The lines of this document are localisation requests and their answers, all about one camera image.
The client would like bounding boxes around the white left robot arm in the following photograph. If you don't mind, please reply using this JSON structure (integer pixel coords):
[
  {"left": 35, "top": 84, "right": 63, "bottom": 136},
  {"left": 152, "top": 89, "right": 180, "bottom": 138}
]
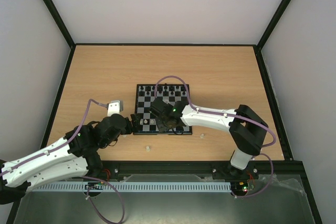
[{"left": 1, "top": 114, "right": 139, "bottom": 205}]

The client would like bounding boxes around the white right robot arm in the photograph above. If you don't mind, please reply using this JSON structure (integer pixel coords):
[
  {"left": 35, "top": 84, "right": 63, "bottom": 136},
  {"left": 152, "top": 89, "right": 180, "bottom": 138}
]
[{"left": 149, "top": 98, "right": 268, "bottom": 178}]

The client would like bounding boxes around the black and grey chessboard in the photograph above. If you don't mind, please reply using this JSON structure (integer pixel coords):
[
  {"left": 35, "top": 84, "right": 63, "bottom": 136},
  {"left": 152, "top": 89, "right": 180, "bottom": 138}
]
[{"left": 131, "top": 83, "right": 192, "bottom": 135}]

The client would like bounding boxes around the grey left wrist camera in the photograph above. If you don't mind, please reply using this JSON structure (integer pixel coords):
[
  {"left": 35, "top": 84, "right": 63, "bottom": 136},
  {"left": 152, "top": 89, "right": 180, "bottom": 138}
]
[{"left": 107, "top": 100, "right": 123, "bottom": 116}]

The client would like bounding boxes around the light blue cable duct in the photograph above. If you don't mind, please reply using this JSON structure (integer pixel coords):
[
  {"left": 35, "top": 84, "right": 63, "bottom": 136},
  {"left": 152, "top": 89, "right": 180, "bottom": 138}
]
[{"left": 33, "top": 182, "right": 232, "bottom": 193}]

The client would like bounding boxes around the black front aluminium rail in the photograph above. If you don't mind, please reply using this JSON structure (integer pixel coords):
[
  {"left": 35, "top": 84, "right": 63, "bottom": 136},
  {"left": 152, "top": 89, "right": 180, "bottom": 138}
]
[{"left": 86, "top": 159, "right": 305, "bottom": 183}]

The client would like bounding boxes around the black left frame post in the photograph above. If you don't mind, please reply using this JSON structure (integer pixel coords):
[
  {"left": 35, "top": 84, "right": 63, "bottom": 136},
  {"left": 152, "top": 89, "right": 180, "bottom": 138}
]
[{"left": 43, "top": 0, "right": 75, "bottom": 49}]

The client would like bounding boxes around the black frame post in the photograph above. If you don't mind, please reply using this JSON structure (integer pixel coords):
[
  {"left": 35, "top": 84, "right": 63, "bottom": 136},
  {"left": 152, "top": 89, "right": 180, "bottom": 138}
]
[
  {"left": 43, "top": 0, "right": 75, "bottom": 49},
  {"left": 257, "top": 0, "right": 291, "bottom": 51}
]

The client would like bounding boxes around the black right frame post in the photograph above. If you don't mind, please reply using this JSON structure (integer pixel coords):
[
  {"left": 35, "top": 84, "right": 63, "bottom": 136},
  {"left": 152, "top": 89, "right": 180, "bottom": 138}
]
[{"left": 257, "top": 0, "right": 291, "bottom": 51}]

